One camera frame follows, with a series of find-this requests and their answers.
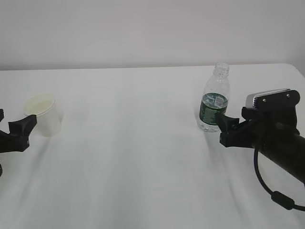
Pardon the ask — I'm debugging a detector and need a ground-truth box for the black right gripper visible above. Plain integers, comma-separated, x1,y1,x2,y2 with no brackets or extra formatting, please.
215,107,299,148

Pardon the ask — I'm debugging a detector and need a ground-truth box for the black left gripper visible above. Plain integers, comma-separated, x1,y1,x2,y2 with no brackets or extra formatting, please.
0,114,37,153

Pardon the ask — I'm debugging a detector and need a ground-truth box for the white paper cup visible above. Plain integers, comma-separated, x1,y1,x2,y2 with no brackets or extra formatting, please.
24,94,61,137

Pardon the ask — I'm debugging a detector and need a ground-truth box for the clear green-label water bottle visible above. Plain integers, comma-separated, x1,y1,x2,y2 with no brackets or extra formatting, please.
197,62,230,133

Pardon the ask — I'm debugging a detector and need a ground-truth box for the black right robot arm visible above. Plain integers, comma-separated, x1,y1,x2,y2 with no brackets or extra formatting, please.
216,107,305,182

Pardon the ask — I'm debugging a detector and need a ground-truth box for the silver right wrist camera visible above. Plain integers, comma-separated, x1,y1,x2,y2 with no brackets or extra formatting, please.
245,89,300,112

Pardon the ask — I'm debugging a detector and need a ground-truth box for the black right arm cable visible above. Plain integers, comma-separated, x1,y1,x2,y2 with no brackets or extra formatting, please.
253,133,305,212

